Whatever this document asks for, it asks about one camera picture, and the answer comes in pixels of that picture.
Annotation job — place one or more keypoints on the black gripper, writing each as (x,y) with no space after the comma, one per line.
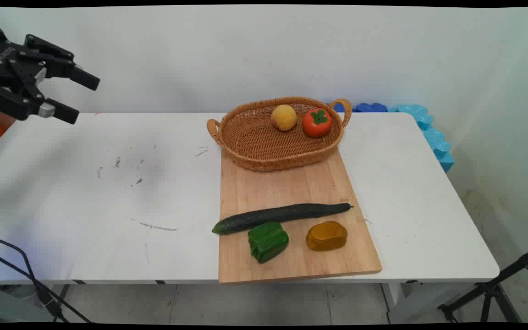
(12,64)

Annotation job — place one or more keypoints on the yellow bell pepper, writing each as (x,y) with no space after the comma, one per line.
(326,236)

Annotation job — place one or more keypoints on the yellow round fruit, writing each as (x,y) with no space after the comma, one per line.
(283,118)

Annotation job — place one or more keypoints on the wooden cutting board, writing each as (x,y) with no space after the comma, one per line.
(291,188)

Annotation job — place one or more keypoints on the long dark green cucumber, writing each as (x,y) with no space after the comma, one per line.
(282,213)

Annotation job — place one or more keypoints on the green bell pepper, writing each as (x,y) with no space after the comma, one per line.
(267,242)

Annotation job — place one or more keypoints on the orange-red persimmon with green leaf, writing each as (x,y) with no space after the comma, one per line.
(316,124)

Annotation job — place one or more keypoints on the dark blue foam piece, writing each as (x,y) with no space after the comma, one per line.
(338,108)
(371,107)

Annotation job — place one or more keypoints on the light blue foam block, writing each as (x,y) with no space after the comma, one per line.
(433,135)

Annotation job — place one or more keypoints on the white table leg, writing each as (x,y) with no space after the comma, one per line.
(392,300)

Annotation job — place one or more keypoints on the black tripod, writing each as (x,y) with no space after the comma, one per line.
(491,288)

